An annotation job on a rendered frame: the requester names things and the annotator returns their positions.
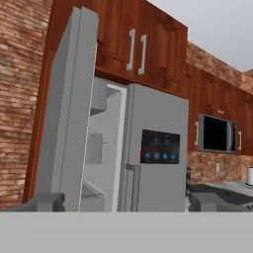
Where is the brown wooden cupboard run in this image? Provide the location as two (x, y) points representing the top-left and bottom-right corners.
(186, 63), (253, 157)

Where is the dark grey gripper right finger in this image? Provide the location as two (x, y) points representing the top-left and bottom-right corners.
(188, 192), (253, 212)

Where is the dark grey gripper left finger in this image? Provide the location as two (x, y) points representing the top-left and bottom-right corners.
(0, 192), (66, 212)

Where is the grey fridge door with screen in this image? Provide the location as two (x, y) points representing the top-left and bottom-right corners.
(118, 83), (190, 212)

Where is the white cupboard handle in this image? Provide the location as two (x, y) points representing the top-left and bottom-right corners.
(126, 28), (136, 72)
(137, 34), (147, 76)

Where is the white fridge interior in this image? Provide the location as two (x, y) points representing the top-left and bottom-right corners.
(79, 76), (128, 212)

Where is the black and grey microwave oven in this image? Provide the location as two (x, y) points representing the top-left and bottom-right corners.
(198, 113), (237, 154)

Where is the brown wooden cupboard door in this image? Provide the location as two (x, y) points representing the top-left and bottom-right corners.
(94, 0), (143, 81)
(141, 3), (189, 97)

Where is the grey fridge door handle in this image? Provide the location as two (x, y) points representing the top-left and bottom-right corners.
(125, 163), (141, 212)

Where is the white cylindrical jar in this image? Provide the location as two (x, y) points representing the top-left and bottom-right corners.
(246, 166), (253, 187)

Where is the black hob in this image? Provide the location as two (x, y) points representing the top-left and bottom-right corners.
(186, 183), (253, 210)

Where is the grey open fridge door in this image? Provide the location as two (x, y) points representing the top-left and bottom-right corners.
(35, 6), (100, 212)

